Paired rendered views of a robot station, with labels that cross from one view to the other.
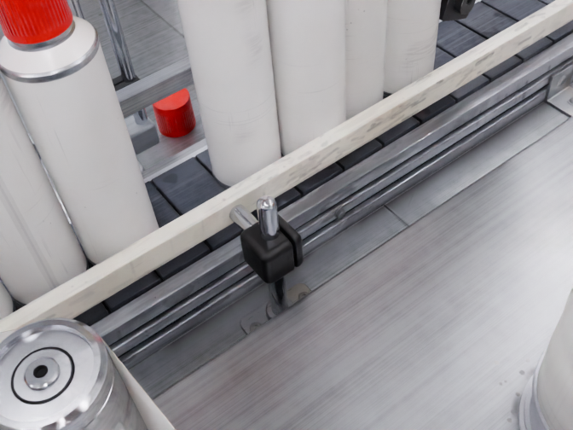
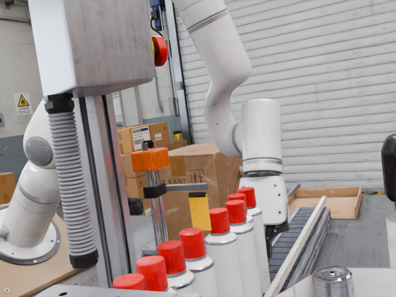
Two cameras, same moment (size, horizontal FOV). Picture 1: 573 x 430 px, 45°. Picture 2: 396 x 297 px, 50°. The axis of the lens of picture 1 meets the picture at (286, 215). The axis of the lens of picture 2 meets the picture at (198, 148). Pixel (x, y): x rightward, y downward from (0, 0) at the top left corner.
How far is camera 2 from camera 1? 44 cm
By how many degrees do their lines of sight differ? 52
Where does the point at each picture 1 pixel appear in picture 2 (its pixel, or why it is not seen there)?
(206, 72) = (225, 277)
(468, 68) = (284, 273)
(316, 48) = (253, 261)
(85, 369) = (339, 270)
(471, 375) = not seen: outside the picture
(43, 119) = (203, 289)
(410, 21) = (262, 258)
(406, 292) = not seen: outside the picture
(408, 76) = (266, 283)
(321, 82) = (256, 277)
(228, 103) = (234, 289)
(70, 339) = (327, 269)
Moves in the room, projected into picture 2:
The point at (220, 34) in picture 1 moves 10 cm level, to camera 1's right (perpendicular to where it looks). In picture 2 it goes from (231, 257) to (279, 240)
